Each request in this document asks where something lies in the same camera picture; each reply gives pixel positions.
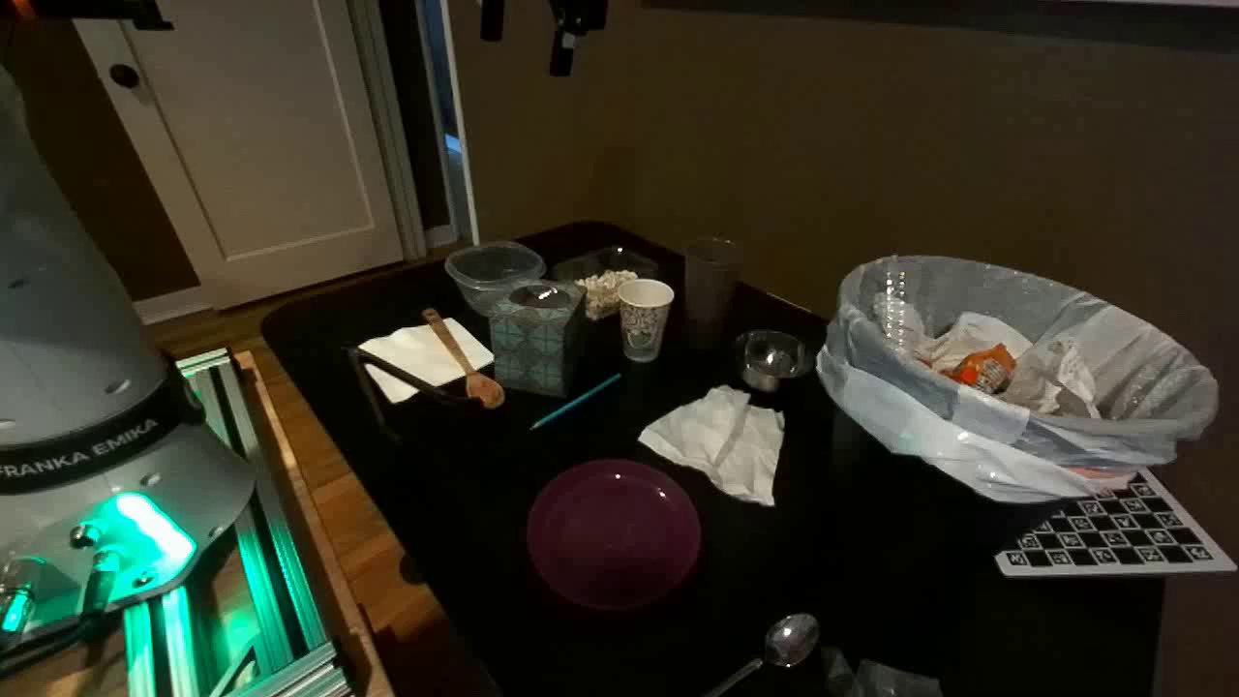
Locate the clear container with food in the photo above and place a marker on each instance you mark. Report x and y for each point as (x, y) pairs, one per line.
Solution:
(600, 274)

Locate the aluminium frame stand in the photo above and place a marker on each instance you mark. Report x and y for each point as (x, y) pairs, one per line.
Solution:
(249, 622)

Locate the crumpled white tissue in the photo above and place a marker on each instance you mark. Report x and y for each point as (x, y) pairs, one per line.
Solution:
(726, 438)

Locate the black tongs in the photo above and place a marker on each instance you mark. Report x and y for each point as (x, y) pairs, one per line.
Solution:
(404, 385)

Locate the metal spoon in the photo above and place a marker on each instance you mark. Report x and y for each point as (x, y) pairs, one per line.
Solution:
(787, 646)

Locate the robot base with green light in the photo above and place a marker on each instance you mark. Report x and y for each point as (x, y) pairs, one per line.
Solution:
(91, 427)

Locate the white paper napkin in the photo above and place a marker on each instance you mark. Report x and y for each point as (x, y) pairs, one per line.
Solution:
(424, 353)

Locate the white door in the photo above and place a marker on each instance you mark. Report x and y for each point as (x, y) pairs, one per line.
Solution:
(269, 133)

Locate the purple plate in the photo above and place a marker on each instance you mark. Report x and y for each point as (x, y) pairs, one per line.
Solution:
(611, 537)

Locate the crinkled plastic wrapper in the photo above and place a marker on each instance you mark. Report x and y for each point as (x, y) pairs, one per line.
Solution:
(871, 679)

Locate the empty clear plastic container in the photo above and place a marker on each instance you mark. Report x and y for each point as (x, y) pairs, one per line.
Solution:
(486, 274)

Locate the trash bin with white bag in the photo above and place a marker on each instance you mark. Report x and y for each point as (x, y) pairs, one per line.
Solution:
(1010, 385)

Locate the tall dark plastic cup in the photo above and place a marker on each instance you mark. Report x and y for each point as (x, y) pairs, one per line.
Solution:
(709, 279)

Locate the wooden spoon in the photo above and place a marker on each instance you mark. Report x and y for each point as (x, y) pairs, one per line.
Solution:
(481, 389)

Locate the checkerboard calibration board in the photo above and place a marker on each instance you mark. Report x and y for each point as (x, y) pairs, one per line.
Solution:
(1134, 532)

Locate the small metal bowl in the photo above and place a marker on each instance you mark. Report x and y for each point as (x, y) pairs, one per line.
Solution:
(773, 359)

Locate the blue straw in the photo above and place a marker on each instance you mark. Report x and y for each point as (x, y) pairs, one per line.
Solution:
(579, 402)

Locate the patterned paper cup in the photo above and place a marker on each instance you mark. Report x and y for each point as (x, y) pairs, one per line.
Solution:
(645, 310)

